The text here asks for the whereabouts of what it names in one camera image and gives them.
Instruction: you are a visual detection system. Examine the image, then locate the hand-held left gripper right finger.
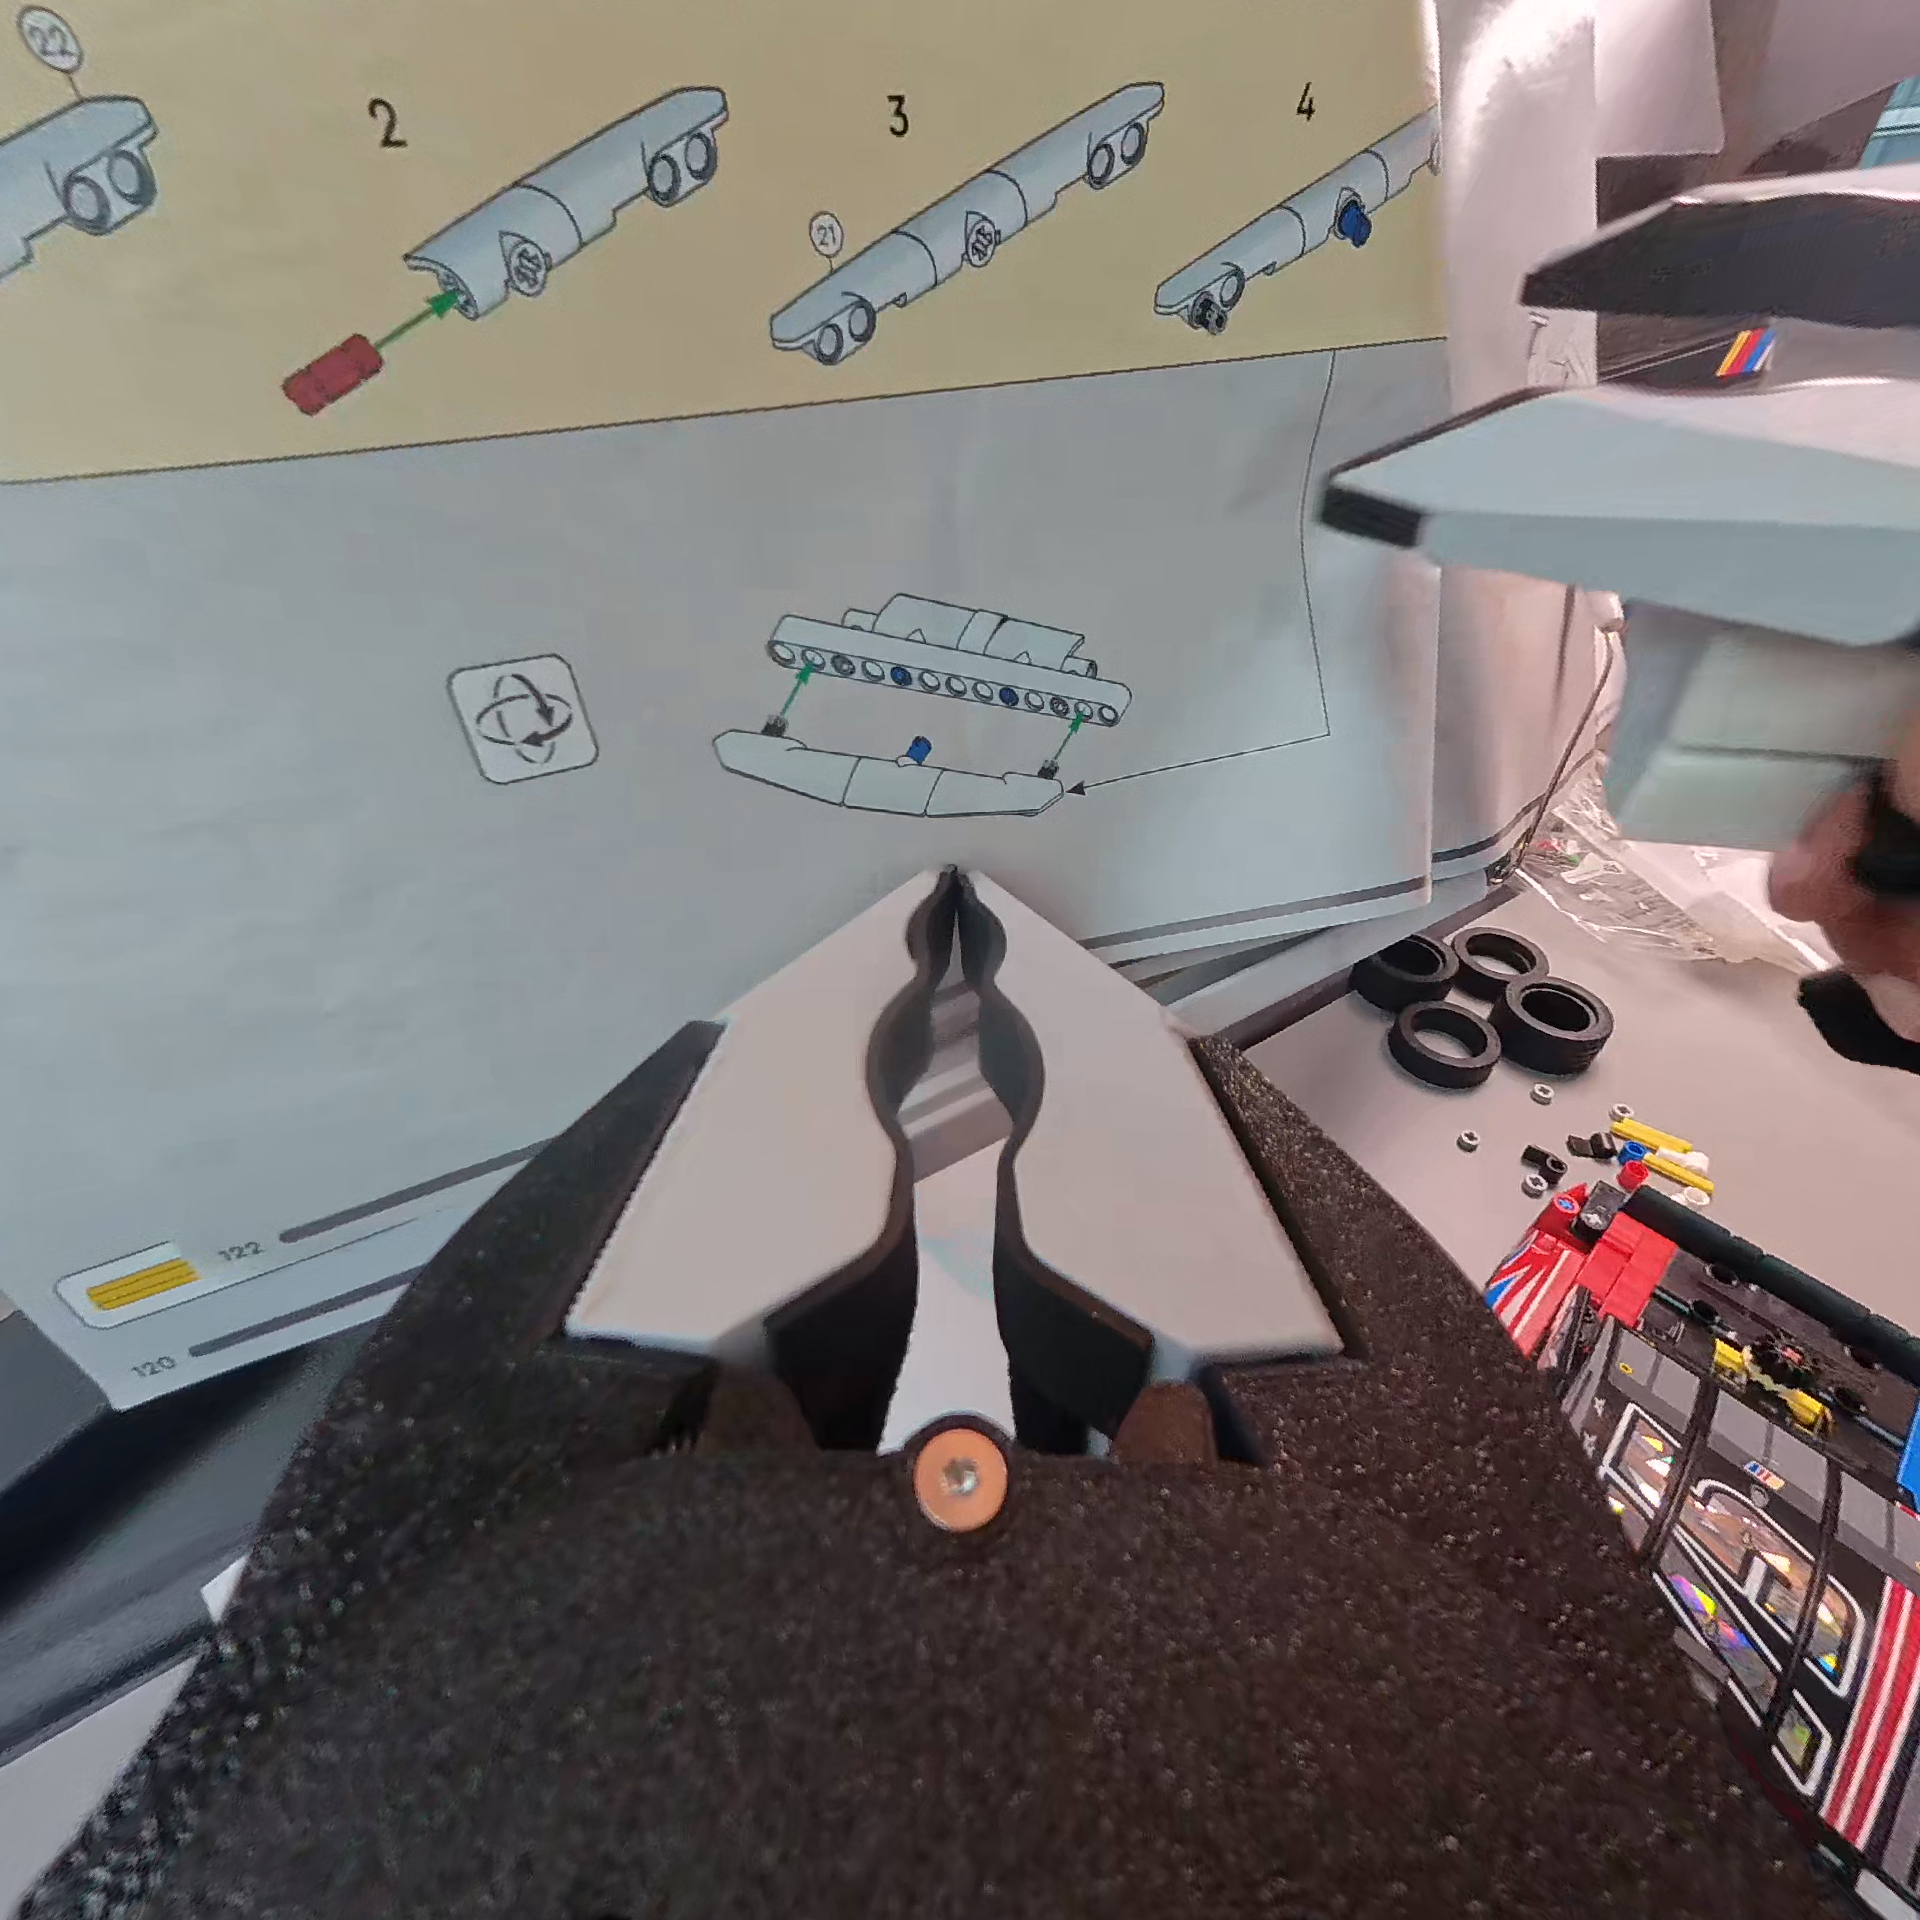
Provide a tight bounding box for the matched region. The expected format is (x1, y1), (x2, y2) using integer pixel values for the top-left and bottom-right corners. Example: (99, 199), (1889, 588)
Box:
(957, 866), (1347, 1452)

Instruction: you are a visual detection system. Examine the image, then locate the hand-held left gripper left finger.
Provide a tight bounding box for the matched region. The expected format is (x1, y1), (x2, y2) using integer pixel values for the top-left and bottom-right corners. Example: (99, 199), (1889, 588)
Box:
(568, 866), (951, 1452)

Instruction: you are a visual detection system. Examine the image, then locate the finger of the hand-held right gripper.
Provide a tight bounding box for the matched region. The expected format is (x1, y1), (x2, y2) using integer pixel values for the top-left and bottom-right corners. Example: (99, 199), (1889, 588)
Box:
(1521, 165), (1920, 376)
(1320, 349), (1920, 650)

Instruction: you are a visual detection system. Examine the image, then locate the instruction booklet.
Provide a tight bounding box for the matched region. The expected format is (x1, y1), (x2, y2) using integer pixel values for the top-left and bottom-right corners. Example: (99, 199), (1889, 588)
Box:
(0, 0), (1728, 1415)

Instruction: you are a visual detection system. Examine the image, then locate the grey desk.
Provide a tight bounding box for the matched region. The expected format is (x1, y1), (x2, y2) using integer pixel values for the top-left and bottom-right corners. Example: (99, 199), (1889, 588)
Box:
(1191, 861), (1920, 1352)

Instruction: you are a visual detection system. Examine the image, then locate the person's right hand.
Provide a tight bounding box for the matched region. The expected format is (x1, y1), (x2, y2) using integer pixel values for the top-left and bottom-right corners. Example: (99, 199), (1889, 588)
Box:
(1768, 772), (1900, 984)

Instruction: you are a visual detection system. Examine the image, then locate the black product box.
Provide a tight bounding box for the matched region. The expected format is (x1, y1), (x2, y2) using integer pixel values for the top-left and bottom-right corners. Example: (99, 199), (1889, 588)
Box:
(1594, 70), (1920, 389)

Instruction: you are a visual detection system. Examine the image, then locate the clear plastic bag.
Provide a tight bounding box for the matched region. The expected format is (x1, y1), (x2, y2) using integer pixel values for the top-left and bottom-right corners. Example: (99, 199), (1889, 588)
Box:
(1497, 750), (1809, 964)

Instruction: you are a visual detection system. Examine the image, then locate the white book stand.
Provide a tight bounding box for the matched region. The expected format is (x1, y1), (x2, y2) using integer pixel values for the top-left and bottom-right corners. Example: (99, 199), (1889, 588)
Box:
(0, 591), (1636, 1759)

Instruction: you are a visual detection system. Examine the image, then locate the black toy tire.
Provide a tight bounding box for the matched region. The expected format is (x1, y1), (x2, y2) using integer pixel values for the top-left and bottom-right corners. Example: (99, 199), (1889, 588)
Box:
(1505, 973), (1616, 1076)
(1349, 935), (1460, 1009)
(1387, 996), (1506, 1090)
(1448, 925), (1553, 1000)

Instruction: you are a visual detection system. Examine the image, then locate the pile of small coloured bricks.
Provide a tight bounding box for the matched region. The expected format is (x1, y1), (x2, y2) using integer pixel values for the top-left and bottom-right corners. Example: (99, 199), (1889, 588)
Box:
(1569, 1105), (1716, 1205)

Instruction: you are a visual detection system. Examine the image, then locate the toy brick race car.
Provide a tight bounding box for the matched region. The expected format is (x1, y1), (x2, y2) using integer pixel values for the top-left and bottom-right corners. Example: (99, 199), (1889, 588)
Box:
(1482, 1177), (1920, 1864)

